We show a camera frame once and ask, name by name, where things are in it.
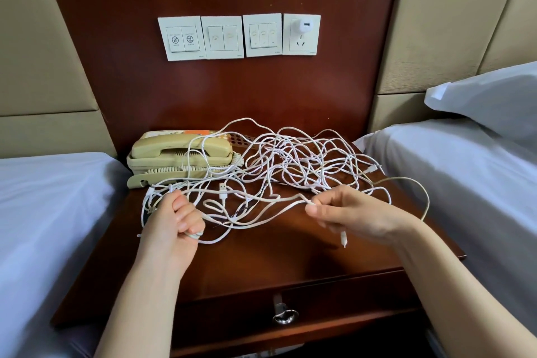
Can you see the beige padded headboard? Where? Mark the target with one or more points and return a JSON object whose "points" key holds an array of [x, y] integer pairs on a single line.
{"points": [[42, 51], [453, 18]]}

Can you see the dark wooden drawer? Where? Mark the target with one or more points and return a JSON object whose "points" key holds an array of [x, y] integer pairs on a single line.
{"points": [[361, 299]]}

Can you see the wooden nightstand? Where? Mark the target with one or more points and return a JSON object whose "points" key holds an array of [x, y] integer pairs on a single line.
{"points": [[277, 257]]}

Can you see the white plug-in charger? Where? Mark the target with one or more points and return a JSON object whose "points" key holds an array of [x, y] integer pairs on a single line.
{"points": [[301, 26]]}

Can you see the person's left forearm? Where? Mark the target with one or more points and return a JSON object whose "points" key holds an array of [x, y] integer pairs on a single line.
{"points": [[138, 311]]}

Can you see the left bed white sheet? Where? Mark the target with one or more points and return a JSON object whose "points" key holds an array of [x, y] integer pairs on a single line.
{"points": [[50, 236]]}

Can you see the right bed white sheet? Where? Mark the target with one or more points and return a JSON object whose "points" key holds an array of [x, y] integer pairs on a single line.
{"points": [[478, 194]]}

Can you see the dark wooden wall panel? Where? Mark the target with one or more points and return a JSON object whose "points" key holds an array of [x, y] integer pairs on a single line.
{"points": [[218, 93]]}

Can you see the person's right forearm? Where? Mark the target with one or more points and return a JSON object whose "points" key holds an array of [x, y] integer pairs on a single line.
{"points": [[470, 295]]}

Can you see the white double rocker wall switch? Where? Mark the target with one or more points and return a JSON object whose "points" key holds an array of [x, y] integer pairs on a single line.
{"points": [[222, 37]]}

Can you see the bed white sheet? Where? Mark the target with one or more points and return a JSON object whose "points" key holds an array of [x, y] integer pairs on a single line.
{"points": [[50, 236], [478, 194]]}

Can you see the person's left hand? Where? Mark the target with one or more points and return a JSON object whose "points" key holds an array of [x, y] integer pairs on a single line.
{"points": [[168, 232]]}

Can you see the person's right hand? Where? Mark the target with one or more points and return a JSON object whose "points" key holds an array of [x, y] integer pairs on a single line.
{"points": [[361, 215]]}

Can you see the white pillow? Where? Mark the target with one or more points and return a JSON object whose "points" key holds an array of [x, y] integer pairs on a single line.
{"points": [[491, 102]]}

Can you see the white two-button wall switch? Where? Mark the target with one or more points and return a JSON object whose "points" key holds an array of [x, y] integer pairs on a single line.
{"points": [[181, 39]]}

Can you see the white triple rocker wall switch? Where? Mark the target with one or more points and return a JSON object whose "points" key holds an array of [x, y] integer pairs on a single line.
{"points": [[263, 35]]}

